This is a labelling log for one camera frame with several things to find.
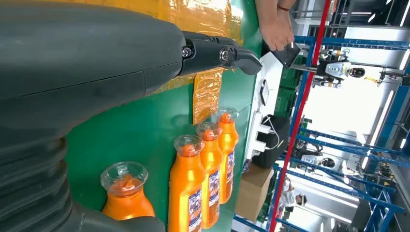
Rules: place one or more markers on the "person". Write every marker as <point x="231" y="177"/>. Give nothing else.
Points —
<point x="290" y="198"/>
<point x="269" y="9"/>

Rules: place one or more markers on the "white power strip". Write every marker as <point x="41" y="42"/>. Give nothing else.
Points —
<point x="254" y="128"/>

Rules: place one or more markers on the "long white table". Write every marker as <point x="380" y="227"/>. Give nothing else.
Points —
<point x="270" y="76"/>

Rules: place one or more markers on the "black tablet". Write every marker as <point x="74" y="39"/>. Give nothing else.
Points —
<point x="286" y="56"/>

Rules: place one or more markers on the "white humanoid robot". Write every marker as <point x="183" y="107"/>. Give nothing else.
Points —
<point x="312" y="159"/>
<point x="338" y="69"/>

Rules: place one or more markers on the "orange detergent bottle clear cap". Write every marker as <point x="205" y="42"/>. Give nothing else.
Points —
<point x="213" y="160"/>
<point x="228" y="144"/>
<point x="128" y="205"/>
<point x="184" y="192"/>

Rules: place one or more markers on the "black smartphone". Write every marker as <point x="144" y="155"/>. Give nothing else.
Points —
<point x="265" y="93"/>

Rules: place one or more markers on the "red pole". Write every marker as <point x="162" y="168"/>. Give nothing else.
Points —
<point x="293" y="141"/>

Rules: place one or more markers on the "white charger plug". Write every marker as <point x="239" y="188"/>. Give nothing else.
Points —
<point x="264" y="128"/>
<point x="261" y="146"/>

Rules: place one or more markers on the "black carrying case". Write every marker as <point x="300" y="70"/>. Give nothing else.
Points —
<point x="275" y="157"/>

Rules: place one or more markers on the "green plastic crate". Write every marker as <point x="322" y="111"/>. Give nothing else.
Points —
<point x="285" y="96"/>

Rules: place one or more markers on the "brown cardboard box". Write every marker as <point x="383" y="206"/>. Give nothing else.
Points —
<point x="253" y="192"/>

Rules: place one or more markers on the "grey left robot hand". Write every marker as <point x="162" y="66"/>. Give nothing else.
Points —
<point x="80" y="54"/>

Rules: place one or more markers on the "blue metal rack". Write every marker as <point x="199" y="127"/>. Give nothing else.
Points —
<point x="352" y="42"/>

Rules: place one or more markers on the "yellow taped cardboard sheet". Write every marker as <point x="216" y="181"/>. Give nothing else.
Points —
<point x="205" y="19"/>

